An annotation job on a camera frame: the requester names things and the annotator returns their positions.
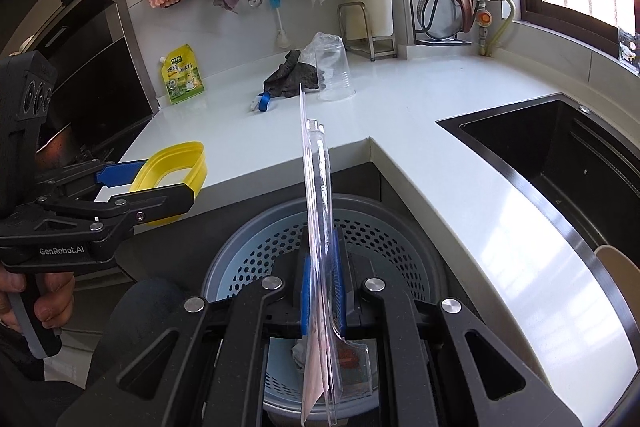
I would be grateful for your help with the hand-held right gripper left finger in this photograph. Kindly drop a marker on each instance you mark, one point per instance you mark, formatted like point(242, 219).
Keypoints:
point(306, 297)

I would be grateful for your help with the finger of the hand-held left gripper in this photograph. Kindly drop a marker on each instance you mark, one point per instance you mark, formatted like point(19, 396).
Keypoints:
point(120, 173)
point(150, 204)

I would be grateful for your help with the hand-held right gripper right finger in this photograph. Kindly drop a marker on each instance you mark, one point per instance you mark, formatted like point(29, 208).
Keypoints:
point(339, 287)

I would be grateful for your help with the white tissue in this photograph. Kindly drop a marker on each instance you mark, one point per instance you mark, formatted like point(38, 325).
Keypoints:
point(299, 353)

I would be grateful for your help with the orange tomato piece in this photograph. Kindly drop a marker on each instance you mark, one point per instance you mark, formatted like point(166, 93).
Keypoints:
point(348, 357)

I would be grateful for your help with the grey bin with blue basket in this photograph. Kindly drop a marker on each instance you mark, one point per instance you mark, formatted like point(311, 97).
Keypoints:
point(400, 232)

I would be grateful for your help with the clear plastic blister package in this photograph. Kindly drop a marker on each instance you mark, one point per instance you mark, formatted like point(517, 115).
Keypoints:
point(317, 207)

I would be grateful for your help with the person's left hand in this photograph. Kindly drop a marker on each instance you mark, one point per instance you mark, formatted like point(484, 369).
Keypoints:
point(57, 302)

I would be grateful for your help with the dark metal pot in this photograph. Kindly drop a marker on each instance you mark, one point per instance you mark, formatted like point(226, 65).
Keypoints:
point(52, 149)

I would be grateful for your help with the black range hood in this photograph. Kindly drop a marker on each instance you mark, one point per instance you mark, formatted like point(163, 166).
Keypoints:
point(90, 67)

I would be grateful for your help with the yellow seasoning pouch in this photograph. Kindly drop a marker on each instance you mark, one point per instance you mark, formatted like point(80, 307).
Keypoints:
point(182, 79)

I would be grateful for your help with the blue white small wrapper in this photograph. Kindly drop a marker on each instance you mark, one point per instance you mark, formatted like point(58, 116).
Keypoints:
point(261, 102)

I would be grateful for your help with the dark grey cloth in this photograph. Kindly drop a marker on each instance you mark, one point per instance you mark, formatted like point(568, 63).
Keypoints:
point(290, 79)

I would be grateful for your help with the clear plastic cup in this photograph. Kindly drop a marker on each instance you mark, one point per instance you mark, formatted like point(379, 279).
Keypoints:
point(337, 77)

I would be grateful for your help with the clear plastic bag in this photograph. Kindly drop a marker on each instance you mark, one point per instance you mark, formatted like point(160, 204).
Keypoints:
point(320, 42)

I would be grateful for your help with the metal cutting board holder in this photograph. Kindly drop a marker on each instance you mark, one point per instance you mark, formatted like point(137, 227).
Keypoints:
point(372, 42)

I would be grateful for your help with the black kitchen sink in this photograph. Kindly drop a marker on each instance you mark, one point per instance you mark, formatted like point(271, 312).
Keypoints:
point(550, 157)

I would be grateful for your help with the beige board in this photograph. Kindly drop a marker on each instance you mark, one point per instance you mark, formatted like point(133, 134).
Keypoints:
point(620, 297)

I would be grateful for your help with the black lid rack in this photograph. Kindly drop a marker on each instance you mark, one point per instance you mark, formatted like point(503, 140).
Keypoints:
point(412, 14)

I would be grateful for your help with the small printed packet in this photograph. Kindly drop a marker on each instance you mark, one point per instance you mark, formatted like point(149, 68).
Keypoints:
point(630, 52)

